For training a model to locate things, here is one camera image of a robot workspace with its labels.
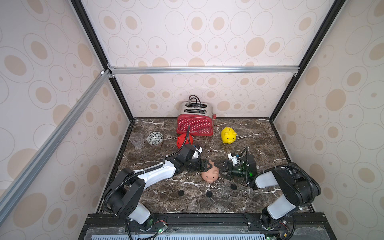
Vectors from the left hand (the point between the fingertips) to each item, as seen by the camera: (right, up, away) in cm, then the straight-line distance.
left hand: (212, 168), depth 81 cm
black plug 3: (+13, -12, +5) cm, 18 cm away
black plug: (-17, -14, +2) cm, 22 cm away
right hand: (+6, -2, +6) cm, 8 cm away
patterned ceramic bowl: (-38, +15, +25) cm, 48 cm away
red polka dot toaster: (-7, +30, +16) cm, 35 cm away
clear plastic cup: (-50, +14, +23) cm, 56 cm away
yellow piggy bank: (+13, +17, +19) cm, 28 cm away
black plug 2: (-1, -16, +3) cm, 16 cm away
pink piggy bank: (0, -4, +1) cm, 4 cm away
